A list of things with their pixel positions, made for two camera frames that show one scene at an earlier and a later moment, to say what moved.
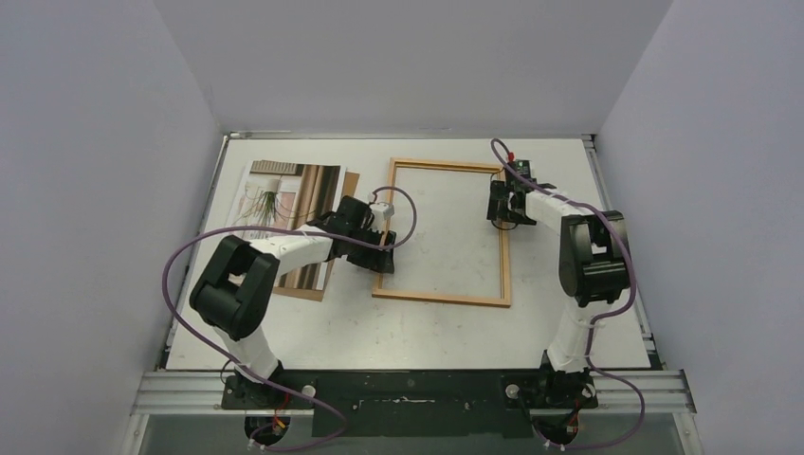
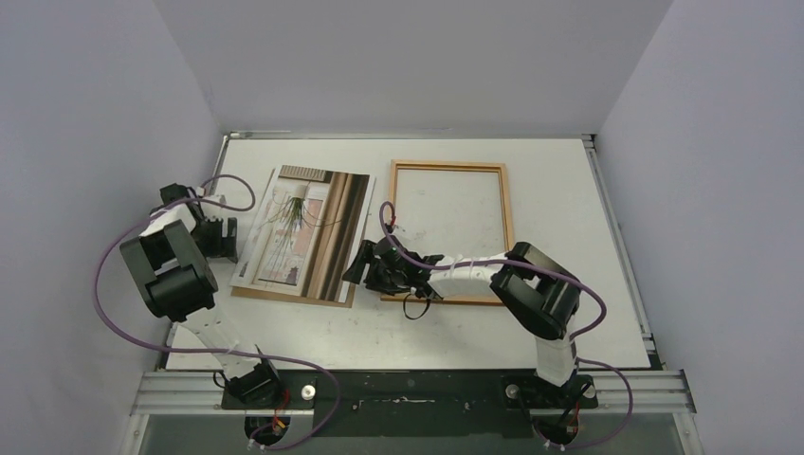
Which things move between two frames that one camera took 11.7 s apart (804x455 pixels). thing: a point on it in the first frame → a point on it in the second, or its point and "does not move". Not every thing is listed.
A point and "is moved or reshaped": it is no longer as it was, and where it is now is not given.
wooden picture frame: (445, 298) does not move
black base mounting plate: (413, 403) does not move
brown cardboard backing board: (351, 181) → (252, 293)
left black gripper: (376, 260) → (224, 246)
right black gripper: (502, 202) → (367, 264)
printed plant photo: (292, 194) is moved or reshaped
